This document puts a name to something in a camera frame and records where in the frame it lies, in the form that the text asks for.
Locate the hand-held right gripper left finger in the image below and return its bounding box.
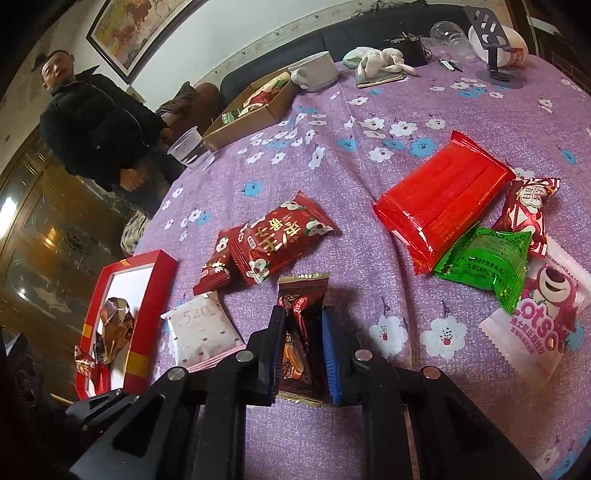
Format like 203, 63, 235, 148
65, 305, 288, 480

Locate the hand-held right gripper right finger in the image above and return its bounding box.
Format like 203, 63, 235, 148
321, 306, 542, 480

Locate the small dark brown chocolate packet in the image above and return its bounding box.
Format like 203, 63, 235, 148
276, 272, 331, 409

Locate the red tray with white inside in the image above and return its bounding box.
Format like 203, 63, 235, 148
75, 249, 179, 401

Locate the green snack packet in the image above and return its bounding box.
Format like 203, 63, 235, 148
433, 225, 535, 315

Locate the long red snack packet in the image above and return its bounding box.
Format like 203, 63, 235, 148
372, 130, 517, 276

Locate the pink bear snack packet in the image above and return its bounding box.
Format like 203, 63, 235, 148
478, 237, 591, 389

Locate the white pink dotted snack packet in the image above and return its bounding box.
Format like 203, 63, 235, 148
161, 290, 246, 373

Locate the small dark red snack packet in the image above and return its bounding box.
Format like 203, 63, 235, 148
192, 257, 232, 297

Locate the dark red flower snack packet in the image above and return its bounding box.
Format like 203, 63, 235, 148
216, 192, 339, 286

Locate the clear plastic cup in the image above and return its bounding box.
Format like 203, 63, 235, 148
430, 21, 472, 59
166, 128, 216, 172

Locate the cardboard box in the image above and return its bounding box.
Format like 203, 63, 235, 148
202, 68, 302, 153

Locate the red white striped candy packet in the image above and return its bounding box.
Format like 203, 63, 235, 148
491, 176, 561, 259

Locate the wooden display cabinet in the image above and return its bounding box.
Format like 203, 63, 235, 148
0, 129, 155, 407
531, 0, 591, 93

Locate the assorted snack packet pile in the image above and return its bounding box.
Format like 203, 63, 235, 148
221, 75, 291, 126

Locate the brown armchair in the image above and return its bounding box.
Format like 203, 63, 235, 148
156, 82, 223, 141

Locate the brown folded garment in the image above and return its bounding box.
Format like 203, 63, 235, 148
157, 82, 197, 116

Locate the white ceramic bowl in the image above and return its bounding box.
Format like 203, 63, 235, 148
288, 52, 341, 94

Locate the white plush toy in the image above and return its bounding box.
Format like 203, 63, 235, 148
342, 46, 417, 82

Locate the black container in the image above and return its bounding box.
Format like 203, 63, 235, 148
389, 31, 431, 66

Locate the black leather sofa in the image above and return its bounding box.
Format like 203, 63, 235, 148
220, 0, 483, 108

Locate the white plastic jar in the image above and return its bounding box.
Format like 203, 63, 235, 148
468, 24, 530, 68

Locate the black phone stand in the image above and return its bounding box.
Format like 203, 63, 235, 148
463, 6, 526, 92

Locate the framed wall painting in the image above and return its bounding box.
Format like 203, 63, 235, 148
86, 0, 200, 85

